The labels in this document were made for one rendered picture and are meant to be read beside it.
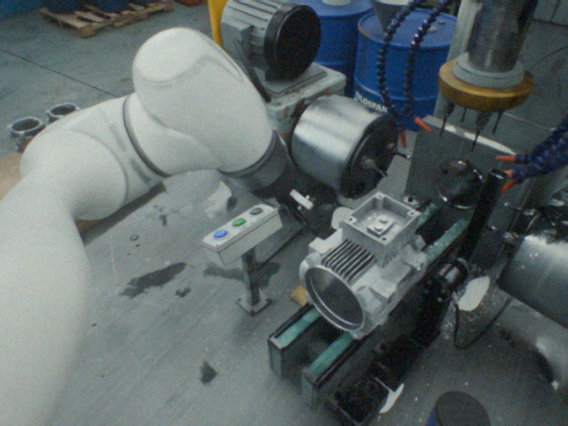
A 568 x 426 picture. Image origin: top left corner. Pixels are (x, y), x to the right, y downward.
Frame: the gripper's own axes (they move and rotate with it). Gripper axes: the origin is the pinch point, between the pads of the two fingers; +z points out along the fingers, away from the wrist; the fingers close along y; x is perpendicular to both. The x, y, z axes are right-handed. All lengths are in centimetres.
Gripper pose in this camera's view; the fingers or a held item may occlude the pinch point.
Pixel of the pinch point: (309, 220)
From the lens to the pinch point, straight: 75.3
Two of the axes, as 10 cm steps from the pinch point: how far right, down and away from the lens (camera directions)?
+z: 3.5, 3.9, 8.5
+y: -7.1, -4.8, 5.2
